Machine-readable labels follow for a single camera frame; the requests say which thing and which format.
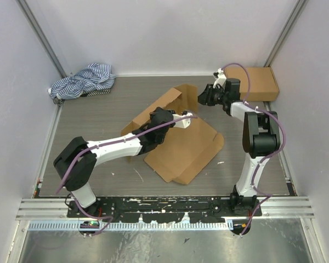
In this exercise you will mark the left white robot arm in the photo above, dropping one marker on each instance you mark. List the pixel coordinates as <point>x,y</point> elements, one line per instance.
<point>78,159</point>

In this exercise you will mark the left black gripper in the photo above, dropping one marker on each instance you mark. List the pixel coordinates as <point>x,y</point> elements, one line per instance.
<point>157,110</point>

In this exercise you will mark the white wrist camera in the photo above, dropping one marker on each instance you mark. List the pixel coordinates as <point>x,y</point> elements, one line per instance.
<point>220,78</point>
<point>182,120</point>

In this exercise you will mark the slotted cable duct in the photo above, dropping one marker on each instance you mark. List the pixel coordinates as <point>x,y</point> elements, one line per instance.
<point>80,225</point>

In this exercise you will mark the blue striped cloth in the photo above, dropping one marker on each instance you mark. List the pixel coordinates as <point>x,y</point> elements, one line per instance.
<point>95,79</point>

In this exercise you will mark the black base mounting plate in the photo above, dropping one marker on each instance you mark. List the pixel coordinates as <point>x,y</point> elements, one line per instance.
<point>162,210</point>

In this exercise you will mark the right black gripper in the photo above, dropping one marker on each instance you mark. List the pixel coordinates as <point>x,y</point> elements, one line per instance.
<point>205,97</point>

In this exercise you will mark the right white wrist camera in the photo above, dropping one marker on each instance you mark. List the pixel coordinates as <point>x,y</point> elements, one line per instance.
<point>220,78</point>

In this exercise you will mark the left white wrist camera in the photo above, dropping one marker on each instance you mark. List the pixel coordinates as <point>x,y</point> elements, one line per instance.
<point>182,120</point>

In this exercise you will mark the brown cardboard box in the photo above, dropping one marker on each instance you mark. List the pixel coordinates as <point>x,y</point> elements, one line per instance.
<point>263,86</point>
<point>184,152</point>

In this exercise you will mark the aluminium front rail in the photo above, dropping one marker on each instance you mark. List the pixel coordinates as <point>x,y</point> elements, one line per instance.
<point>55,208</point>

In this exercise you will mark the folded brown cardboard box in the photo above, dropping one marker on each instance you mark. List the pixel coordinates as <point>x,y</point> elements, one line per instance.
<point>263,86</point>

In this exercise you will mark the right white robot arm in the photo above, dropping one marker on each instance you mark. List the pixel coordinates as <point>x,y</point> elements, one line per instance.
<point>260,138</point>

